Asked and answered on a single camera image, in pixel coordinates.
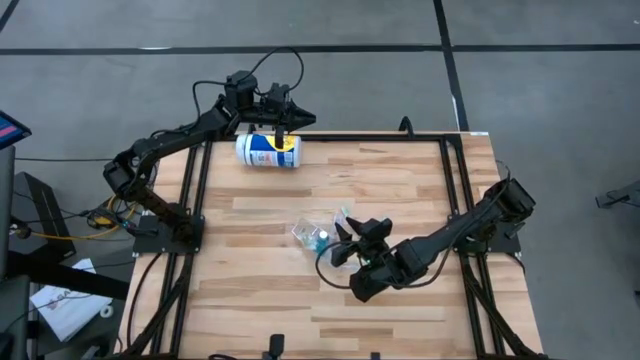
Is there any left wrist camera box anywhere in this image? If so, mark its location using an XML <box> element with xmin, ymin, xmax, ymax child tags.
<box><xmin>264</xmin><ymin>82</ymin><xmax>291</xmax><ymax>109</ymax></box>

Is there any white wipes canister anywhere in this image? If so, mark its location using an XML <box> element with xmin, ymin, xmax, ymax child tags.
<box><xmin>234</xmin><ymin>132</ymin><xmax>303</xmax><ymax>170</ymax></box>

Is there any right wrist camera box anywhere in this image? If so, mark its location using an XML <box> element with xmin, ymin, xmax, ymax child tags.
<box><xmin>360</xmin><ymin>217</ymin><xmax>394</xmax><ymax>242</ymax></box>

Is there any black computer case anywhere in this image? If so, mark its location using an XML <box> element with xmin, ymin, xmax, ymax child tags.
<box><xmin>12</xmin><ymin>171</ymin><xmax>77</xmax><ymax>261</ymax></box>

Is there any small black device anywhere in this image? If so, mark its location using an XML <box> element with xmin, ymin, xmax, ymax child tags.
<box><xmin>268</xmin><ymin>333</ymin><xmax>286</xmax><ymax>360</ymax></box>

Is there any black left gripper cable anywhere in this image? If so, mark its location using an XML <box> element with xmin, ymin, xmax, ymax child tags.
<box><xmin>192</xmin><ymin>46</ymin><xmax>306</xmax><ymax>121</ymax></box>

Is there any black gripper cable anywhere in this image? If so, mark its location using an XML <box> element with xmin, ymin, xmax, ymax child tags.
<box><xmin>192</xmin><ymin>46</ymin><xmax>306</xmax><ymax>121</ymax></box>
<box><xmin>314</xmin><ymin>240</ymin><xmax>354</xmax><ymax>291</ymax></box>

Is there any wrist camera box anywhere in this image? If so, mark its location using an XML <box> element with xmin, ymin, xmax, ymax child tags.
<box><xmin>360</xmin><ymin>217</ymin><xmax>394</xmax><ymax>242</ymax></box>
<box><xmin>264</xmin><ymin>82</ymin><xmax>291</xmax><ymax>109</ymax></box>

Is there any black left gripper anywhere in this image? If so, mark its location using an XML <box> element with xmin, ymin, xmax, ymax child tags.
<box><xmin>251</xmin><ymin>98</ymin><xmax>318</xmax><ymax>150</ymax></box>

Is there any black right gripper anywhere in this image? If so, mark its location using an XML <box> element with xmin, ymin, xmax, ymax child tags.
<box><xmin>329</xmin><ymin>216</ymin><xmax>397</xmax><ymax>281</ymax></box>

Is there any black metal table frame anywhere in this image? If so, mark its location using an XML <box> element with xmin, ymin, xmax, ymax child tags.
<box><xmin>122</xmin><ymin>130</ymin><xmax>549</xmax><ymax>360</ymax></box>

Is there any white paper booklet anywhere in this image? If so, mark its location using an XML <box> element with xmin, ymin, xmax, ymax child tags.
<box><xmin>28</xmin><ymin>284</ymin><xmax>114</xmax><ymax>344</ymax></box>

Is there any yellow cable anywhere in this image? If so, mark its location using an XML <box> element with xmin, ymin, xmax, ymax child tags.
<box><xmin>29</xmin><ymin>194</ymin><xmax>139</xmax><ymax>242</ymax></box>

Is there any tablet screen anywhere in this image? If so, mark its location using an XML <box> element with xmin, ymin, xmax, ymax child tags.
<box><xmin>0</xmin><ymin>110</ymin><xmax>33</xmax><ymax>150</ymax></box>

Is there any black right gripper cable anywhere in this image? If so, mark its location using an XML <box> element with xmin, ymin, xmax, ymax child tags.
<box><xmin>314</xmin><ymin>240</ymin><xmax>354</xmax><ymax>291</ymax></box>

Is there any black support beam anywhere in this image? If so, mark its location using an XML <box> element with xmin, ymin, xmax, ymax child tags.
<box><xmin>0</xmin><ymin>249</ymin><xmax>131</xmax><ymax>301</ymax></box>

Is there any clear plastic bag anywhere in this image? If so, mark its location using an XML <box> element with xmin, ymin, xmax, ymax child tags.
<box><xmin>291</xmin><ymin>202</ymin><xmax>354</xmax><ymax>259</ymax></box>

